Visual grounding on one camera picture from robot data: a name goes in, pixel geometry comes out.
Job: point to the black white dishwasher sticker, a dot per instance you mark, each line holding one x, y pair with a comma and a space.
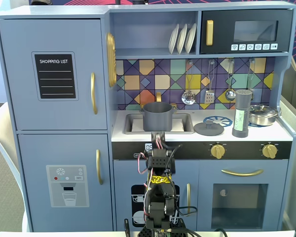
136, 197

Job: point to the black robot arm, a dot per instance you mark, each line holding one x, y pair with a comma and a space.
160, 197

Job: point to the white curved chair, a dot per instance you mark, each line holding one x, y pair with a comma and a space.
5, 128

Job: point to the white toy plate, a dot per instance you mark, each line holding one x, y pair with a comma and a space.
182, 39
190, 38
173, 40

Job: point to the gray plastic pot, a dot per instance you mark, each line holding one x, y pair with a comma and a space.
158, 118

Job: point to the black toy microwave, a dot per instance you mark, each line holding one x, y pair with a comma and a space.
224, 29

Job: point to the black shopping list sticker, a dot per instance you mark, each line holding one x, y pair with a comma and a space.
54, 74

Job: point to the gray toy sink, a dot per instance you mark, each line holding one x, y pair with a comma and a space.
187, 123

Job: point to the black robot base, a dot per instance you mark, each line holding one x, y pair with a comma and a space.
144, 232

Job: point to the gold toy faucet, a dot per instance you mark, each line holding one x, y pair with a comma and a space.
158, 97

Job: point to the gray salt shaker green label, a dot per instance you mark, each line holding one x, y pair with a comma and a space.
241, 111

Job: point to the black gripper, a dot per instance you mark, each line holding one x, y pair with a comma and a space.
158, 137

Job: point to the blue toy kitchen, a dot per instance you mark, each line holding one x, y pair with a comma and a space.
56, 37

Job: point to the metal toy skimmer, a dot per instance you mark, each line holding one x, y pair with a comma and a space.
188, 98

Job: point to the stainless steel lidded pot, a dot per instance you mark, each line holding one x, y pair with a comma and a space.
262, 114

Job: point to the gray plastic pot lid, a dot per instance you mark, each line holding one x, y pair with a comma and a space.
208, 129

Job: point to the gold stove knob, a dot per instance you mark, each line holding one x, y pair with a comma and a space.
269, 151
217, 151

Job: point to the metal toy spatula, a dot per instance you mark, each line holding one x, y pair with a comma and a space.
209, 97

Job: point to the yellow patterned tape band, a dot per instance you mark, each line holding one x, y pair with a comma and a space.
160, 179

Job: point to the metal toy ladle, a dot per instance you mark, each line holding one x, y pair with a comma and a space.
230, 95

